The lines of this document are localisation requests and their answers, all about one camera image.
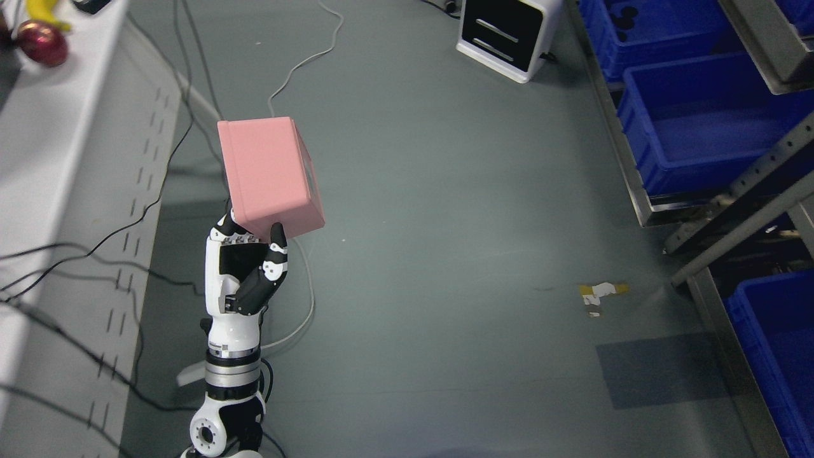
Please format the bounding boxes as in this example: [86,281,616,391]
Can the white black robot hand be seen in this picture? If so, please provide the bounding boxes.
[205,209,288,359]

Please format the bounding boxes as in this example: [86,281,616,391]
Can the pink storage box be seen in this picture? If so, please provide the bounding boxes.
[216,116,326,242]

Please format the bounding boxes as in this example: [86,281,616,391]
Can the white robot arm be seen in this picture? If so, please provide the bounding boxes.
[180,348,266,457]

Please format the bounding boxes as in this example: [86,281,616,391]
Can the white shelf unit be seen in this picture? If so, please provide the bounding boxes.
[2,1,194,457]

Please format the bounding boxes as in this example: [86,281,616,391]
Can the white black appliance box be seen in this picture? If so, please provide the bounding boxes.
[455,1,565,84]

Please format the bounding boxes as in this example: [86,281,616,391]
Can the red apple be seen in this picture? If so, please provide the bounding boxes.
[17,20,69,69]

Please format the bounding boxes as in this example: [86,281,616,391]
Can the yellow banana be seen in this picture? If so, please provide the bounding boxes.
[24,0,72,32]

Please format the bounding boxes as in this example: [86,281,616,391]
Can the yellow tape scrap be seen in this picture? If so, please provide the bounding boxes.
[578,282,630,318]

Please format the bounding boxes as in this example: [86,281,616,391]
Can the upper blue bin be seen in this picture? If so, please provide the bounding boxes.
[578,1,742,82]

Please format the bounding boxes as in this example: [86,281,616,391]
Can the blue bin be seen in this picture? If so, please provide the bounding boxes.
[724,270,813,457]
[617,53,813,197]
[578,1,742,82]

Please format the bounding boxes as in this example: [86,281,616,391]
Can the middle blue bin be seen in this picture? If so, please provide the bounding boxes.
[617,53,813,197]

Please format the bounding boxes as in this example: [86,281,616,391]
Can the lower right blue bin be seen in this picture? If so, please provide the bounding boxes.
[724,270,813,457]

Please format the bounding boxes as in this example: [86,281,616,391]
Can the white cable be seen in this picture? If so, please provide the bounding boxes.
[259,0,345,350]

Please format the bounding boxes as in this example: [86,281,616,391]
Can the black cable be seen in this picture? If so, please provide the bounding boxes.
[0,0,230,458]

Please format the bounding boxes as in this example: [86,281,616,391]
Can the steel shelf frame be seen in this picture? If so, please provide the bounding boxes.
[566,1,812,457]

